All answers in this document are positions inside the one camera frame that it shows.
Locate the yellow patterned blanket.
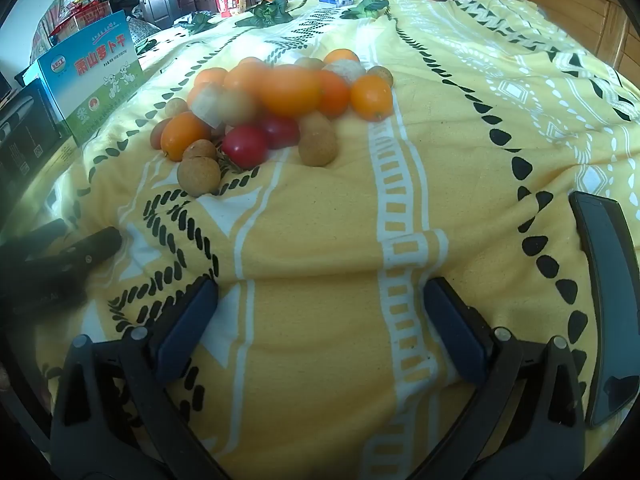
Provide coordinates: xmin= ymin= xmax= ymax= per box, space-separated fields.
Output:
xmin=0 ymin=0 xmax=640 ymax=480

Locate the brown cardboard box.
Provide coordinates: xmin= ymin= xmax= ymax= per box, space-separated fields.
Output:
xmin=50 ymin=2 xmax=113 ymax=42

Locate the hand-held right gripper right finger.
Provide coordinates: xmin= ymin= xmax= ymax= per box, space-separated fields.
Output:
xmin=424 ymin=276 xmax=586 ymax=480

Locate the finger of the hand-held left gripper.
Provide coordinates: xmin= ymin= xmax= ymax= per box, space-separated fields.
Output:
xmin=0 ymin=226 xmax=123 ymax=317
xmin=0 ymin=217 xmax=68 ymax=267

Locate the pale beige chunk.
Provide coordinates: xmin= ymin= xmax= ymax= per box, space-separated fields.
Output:
xmin=192 ymin=84 xmax=237 ymax=128
xmin=322 ymin=60 xmax=368 ymax=86

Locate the pile of brown longans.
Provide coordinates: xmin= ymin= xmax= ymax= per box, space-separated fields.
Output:
xmin=164 ymin=57 xmax=393 ymax=198

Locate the white patterned bag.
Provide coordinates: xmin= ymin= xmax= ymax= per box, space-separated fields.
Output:
xmin=127 ymin=15 xmax=161 ymax=43

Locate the blue and green cardboard box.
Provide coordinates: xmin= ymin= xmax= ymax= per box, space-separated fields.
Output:
xmin=36 ymin=10 xmax=146 ymax=145

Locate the wooden panel furniture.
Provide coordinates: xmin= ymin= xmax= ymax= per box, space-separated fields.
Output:
xmin=510 ymin=0 xmax=640 ymax=86

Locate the pile of oranges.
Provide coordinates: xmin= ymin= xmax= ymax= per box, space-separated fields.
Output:
xmin=160 ymin=49 xmax=394 ymax=162

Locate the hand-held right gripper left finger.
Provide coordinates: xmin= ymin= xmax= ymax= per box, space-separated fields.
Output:
xmin=50 ymin=276 xmax=231 ymax=480

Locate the large black box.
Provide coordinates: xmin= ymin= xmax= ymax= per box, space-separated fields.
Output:
xmin=0 ymin=77 xmax=77 ymax=196

